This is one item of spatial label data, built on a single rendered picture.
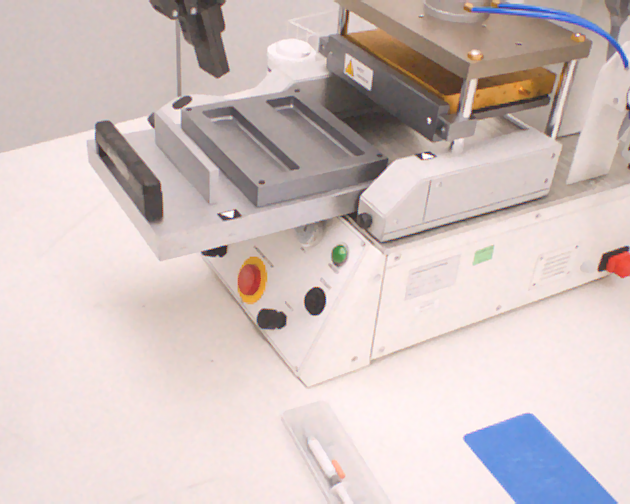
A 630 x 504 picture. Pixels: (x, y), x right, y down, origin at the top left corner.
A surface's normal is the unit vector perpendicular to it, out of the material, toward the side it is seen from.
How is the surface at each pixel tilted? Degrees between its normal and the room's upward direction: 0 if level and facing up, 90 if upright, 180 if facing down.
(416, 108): 90
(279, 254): 65
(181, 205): 0
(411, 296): 90
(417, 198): 90
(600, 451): 0
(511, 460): 0
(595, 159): 90
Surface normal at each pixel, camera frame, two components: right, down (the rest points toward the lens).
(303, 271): -0.75, -0.13
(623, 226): 0.51, 0.53
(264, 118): 0.07, -0.81
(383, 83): -0.86, 0.24
